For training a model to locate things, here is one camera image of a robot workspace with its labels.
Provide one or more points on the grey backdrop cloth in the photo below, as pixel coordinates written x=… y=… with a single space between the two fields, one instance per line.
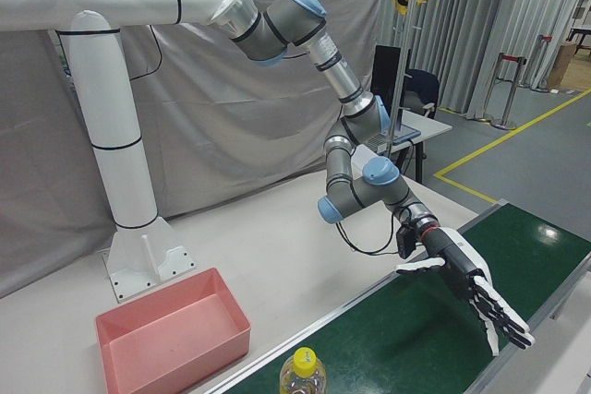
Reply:
x=221 y=126

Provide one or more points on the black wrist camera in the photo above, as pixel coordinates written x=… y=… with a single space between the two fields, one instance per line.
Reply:
x=407 y=242

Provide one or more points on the white desk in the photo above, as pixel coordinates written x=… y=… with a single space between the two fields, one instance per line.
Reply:
x=429 y=126

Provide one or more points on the yellow drink bottle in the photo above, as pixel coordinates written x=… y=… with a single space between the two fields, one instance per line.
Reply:
x=305 y=361

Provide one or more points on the cardboard box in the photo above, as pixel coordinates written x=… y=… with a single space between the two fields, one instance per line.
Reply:
x=564 y=64

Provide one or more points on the grey laptop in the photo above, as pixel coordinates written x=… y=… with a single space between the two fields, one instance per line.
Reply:
x=406 y=132

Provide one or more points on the pink plastic basket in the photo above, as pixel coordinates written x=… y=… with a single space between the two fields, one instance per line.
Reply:
x=175 y=334

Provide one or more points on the green conveyor belt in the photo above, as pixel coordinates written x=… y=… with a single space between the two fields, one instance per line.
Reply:
x=415 y=343

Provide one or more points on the grey pleated curtain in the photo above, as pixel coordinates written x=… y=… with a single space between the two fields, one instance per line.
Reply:
x=466 y=43

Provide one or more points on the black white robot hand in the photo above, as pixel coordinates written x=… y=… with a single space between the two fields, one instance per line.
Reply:
x=457 y=260

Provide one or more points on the dark blue office chair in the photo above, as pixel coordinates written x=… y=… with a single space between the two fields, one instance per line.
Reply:
x=422 y=87

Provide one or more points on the dark wooden table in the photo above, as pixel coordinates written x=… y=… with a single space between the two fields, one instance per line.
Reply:
x=579 y=30

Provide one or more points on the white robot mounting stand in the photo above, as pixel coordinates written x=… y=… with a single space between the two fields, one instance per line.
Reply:
x=115 y=112

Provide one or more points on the black monitor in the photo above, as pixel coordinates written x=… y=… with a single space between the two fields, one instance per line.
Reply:
x=383 y=75

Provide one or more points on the silver stanchion post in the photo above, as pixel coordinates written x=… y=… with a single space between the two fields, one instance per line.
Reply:
x=493 y=89
x=544 y=62
x=513 y=99

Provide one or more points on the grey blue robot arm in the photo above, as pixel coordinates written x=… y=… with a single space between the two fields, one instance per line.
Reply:
x=344 y=75

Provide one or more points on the flat white box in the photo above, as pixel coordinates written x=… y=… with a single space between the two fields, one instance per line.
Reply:
x=361 y=156

